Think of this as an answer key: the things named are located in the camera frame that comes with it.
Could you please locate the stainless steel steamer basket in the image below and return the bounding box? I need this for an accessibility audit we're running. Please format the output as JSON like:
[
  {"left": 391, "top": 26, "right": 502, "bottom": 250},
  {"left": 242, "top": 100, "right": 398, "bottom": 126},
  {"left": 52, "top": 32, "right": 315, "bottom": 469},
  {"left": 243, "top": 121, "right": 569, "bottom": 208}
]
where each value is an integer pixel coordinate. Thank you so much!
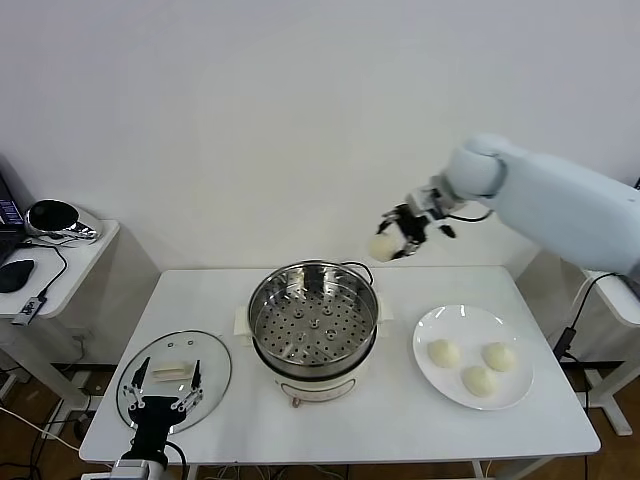
[{"left": 248, "top": 259, "right": 380, "bottom": 377}]

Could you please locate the wall socket with plug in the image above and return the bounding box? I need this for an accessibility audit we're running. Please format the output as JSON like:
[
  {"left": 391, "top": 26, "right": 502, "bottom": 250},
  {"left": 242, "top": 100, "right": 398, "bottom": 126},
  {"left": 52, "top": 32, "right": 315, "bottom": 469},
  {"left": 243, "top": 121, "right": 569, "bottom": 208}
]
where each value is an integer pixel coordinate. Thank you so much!
[{"left": 71, "top": 327, "right": 97, "bottom": 361}]

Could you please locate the steel steamer pot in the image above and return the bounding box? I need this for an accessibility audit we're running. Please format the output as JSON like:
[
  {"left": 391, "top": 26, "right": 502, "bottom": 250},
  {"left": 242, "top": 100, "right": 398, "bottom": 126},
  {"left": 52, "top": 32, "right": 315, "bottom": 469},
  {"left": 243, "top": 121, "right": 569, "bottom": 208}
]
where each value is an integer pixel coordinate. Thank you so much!
[{"left": 233, "top": 293, "right": 396, "bottom": 410}]

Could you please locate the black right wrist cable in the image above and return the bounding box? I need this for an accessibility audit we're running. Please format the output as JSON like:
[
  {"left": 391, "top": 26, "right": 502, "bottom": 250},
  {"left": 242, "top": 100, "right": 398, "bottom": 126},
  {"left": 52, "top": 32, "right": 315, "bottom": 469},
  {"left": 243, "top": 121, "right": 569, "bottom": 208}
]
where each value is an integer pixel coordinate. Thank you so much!
[{"left": 437, "top": 209, "right": 495, "bottom": 240}]

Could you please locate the white floor cable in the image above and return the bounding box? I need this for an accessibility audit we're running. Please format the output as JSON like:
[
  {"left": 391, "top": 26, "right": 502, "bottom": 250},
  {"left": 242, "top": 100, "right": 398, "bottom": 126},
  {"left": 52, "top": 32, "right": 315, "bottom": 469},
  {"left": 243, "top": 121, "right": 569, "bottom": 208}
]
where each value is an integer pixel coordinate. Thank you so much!
[{"left": 0, "top": 403, "right": 86, "bottom": 450}]

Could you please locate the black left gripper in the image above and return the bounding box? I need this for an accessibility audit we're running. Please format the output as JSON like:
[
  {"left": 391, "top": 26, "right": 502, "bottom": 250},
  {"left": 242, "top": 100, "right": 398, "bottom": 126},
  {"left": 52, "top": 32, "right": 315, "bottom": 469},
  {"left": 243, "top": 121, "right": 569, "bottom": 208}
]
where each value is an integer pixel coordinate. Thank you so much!
[{"left": 122, "top": 356, "right": 206, "bottom": 461}]

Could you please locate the shiny chrome rounded object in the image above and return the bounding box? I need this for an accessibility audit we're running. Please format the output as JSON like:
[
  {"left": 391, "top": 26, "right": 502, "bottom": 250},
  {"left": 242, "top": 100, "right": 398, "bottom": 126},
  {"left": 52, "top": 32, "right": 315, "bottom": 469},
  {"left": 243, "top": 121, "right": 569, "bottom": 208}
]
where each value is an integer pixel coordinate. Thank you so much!
[{"left": 23, "top": 198, "right": 105, "bottom": 246}]

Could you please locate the white round plate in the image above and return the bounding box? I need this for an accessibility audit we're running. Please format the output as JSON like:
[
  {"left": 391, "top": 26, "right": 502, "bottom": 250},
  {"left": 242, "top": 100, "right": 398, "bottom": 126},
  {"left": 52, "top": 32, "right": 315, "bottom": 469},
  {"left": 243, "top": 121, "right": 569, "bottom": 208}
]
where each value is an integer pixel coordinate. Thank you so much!
[{"left": 412, "top": 304, "right": 535, "bottom": 412}]

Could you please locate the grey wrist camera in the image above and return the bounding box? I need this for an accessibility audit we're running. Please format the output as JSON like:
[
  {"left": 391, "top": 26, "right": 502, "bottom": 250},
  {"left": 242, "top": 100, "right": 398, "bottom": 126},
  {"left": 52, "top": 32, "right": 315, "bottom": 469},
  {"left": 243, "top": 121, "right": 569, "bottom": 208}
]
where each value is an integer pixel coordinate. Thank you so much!
[
  {"left": 110, "top": 457, "right": 169, "bottom": 480},
  {"left": 407, "top": 183, "right": 456, "bottom": 221}
]

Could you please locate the thin black hub cable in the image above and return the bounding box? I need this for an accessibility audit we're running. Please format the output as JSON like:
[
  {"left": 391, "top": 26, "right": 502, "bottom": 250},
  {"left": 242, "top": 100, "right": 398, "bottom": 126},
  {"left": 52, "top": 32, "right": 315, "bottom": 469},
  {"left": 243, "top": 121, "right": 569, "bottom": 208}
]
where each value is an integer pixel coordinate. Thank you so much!
[{"left": 22, "top": 238, "right": 69, "bottom": 301}]

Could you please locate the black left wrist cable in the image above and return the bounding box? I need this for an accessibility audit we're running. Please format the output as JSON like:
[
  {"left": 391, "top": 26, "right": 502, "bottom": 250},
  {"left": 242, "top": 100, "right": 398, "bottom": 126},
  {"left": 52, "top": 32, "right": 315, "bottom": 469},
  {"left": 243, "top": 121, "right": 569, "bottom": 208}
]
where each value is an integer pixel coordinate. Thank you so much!
[{"left": 165, "top": 440, "right": 190, "bottom": 480}]

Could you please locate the black laptop beside chrome object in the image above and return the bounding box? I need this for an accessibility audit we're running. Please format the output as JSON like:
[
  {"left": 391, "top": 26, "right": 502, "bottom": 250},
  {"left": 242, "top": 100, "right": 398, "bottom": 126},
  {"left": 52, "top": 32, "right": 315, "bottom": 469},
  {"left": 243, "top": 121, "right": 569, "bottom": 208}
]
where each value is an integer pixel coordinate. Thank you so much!
[{"left": 0, "top": 172, "right": 27, "bottom": 264}]

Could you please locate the white side table with label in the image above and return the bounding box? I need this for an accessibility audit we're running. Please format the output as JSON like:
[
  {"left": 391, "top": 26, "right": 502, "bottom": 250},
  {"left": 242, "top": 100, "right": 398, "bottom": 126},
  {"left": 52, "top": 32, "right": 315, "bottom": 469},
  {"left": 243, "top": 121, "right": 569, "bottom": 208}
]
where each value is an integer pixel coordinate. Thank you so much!
[{"left": 582, "top": 269, "right": 640, "bottom": 437}]

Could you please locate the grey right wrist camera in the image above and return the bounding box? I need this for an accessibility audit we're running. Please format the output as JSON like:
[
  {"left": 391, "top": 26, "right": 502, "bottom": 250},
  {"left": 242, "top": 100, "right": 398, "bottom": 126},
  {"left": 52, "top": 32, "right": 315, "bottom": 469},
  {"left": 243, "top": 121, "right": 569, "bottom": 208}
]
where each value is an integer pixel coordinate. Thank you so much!
[{"left": 407, "top": 183, "right": 456, "bottom": 221}]

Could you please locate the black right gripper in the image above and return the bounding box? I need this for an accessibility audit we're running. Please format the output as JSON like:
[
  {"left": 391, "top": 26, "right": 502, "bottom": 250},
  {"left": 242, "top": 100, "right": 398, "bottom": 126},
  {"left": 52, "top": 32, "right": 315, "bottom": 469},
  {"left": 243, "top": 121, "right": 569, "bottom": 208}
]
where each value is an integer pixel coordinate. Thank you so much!
[{"left": 375, "top": 203, "right": 435, "bottom": 261}]

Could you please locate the white side table with mouse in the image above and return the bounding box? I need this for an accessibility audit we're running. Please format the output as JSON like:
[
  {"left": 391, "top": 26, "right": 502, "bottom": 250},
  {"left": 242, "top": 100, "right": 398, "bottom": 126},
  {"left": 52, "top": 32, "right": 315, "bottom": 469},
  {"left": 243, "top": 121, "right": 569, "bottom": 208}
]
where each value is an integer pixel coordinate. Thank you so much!
[{"left": 0, "top": 218, "right": 124, "bottom": 416}]

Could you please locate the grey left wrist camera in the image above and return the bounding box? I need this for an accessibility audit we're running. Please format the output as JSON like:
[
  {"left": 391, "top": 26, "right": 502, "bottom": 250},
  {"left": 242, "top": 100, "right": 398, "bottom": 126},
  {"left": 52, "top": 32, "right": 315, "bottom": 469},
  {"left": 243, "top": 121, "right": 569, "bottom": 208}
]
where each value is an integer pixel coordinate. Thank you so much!
[{"left": 110, "top": 457, "right": 169, "bottom": 480}]

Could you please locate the glass lid with cream handle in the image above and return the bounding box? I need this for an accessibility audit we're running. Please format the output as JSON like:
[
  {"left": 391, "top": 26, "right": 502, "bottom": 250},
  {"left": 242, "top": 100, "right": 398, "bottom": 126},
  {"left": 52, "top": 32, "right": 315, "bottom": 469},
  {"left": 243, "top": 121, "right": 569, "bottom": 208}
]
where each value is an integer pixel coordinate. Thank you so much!
[{"left": 116, "top": 328, "right": 234, "bottom": 435}]

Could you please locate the wire bundle under table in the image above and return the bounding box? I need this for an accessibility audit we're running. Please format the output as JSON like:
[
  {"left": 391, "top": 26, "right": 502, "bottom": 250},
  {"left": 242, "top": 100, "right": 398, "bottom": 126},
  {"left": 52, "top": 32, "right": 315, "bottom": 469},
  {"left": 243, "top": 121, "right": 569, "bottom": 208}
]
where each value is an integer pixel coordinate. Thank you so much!
[{"left": 197, "top": 462, "right": 334, "bottom": 480}]

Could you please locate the laptop charger cable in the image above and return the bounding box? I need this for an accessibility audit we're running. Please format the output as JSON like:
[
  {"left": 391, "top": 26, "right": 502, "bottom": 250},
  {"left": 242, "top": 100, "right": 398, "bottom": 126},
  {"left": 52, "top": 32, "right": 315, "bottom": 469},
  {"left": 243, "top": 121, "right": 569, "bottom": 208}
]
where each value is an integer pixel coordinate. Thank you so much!
[{"left": 569, "top": 273, "right": 624, "bottom": 334}]

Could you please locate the black power adapter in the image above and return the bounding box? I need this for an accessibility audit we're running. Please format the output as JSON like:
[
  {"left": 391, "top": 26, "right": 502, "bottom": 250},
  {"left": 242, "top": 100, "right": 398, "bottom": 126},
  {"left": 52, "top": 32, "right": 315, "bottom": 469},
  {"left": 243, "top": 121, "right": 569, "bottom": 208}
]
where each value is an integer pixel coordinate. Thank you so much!
[{"left": 552, "top": 327, "right": 579, "bottom": 361}]

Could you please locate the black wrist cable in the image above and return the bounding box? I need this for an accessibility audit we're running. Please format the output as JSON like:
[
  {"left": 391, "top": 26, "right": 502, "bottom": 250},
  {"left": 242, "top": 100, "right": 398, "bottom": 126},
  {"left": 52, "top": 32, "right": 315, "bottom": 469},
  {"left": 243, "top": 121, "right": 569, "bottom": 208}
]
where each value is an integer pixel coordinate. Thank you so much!
[
  {"left": 165, "top": 440, "right": 190, "bottom": 480},
  {"left": 437, "top": 209, "right": 495, "bottom": 240}
]

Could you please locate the black computer mouse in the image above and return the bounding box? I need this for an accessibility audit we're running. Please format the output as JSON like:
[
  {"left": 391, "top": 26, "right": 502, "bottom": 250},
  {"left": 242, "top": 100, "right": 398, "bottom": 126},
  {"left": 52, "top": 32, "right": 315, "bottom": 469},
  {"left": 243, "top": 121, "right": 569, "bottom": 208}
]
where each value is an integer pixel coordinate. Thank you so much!
[{"left": 0, "top": 258, "right": 36, "bottom": 294}]

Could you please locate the white steamed baozi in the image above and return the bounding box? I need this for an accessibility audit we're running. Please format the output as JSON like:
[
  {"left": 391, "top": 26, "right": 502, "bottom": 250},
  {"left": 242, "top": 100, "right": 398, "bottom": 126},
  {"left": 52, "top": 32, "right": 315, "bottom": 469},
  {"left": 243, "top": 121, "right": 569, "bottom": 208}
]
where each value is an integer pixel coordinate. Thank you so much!
[
  {"left": 367, "top": 232, "right": 401, "bottom": 264},
  {"left": 482, "top": 342, "right": 518, "bottom": 374},
  {"left": 461, "top": 365, "right": 500, "bottom": 399},
  {"left": 428, "top": 338, "right": 462, "bottom": 370}
]

